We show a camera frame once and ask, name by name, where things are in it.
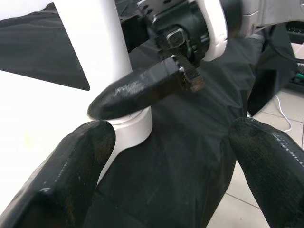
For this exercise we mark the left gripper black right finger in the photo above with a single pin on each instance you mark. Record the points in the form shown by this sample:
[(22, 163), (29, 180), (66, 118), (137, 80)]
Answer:
[(273, 171)]

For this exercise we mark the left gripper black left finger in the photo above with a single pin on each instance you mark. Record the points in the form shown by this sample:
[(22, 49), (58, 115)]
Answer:
[(66, 178)]

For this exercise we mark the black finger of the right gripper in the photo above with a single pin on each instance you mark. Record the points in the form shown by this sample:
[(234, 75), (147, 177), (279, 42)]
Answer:
[(123, 95)]

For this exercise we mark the white plastic table leg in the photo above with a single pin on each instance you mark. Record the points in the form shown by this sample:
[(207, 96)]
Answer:
[(99, 35)]

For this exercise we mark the white plastic children table top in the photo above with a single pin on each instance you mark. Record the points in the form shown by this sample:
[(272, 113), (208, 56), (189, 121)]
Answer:
[(35, 114)]

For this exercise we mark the black tablecloth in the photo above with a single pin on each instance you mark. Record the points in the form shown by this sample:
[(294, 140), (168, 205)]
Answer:
[(178, 154)]

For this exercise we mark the black green equipment case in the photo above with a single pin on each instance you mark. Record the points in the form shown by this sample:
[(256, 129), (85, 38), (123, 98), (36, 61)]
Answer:
[(298, 78)]

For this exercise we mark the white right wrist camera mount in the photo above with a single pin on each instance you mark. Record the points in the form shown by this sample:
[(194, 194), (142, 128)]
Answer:
[(216, 28)]

